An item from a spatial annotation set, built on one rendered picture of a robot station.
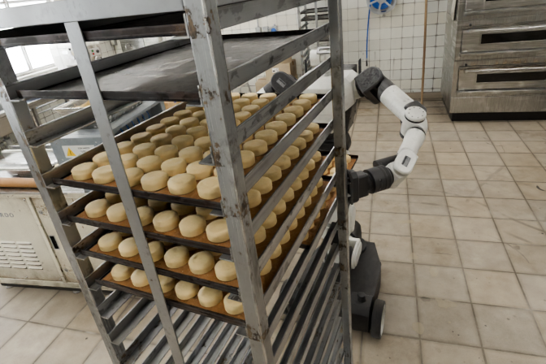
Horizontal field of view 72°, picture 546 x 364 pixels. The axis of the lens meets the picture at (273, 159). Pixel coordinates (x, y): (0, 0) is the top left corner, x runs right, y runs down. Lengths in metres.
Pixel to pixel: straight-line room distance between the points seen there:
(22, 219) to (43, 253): 0.27
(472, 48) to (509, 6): 0.52
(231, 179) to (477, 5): 4.50
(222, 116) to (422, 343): 2.01
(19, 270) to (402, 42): 5.14
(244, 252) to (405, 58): 5.47
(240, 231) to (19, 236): 2.50
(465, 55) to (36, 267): 4.54
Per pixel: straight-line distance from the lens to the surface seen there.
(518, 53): 5.03
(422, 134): 1.53
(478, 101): 5.17
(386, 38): 5.90
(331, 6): 1.06
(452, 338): 2.42
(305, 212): 1.07
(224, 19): 0.59
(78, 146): 2.28
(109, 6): 0.59
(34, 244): 2.96
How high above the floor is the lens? 1.81
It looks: 25 degrees down
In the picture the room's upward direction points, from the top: 7 degrees counter-clockwise
